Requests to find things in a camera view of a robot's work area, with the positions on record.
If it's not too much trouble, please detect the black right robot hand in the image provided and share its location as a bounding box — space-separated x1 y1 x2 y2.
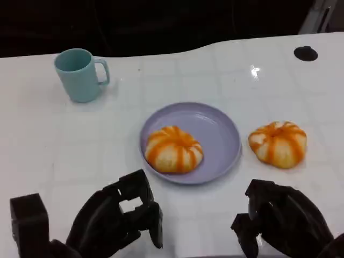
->
230 178 334 257

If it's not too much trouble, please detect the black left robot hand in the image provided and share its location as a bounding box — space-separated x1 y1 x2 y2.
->
66 169 164 254

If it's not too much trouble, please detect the orange and white bread roll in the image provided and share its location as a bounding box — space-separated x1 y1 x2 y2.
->
145 125 205 176
248 121 307 170

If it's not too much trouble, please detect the lilac plate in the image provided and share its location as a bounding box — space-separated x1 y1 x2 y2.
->
139 101 242 185

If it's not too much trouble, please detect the pale green mug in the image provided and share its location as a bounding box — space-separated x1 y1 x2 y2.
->
54 48 111 104

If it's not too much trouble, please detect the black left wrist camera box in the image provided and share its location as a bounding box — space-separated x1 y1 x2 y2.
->
10 192 52 256

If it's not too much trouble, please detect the black table cable grommet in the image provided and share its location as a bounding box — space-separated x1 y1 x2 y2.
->
293 46 319 62

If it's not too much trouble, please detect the grey white frame post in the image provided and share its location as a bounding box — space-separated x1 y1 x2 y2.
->
297 0 344 35

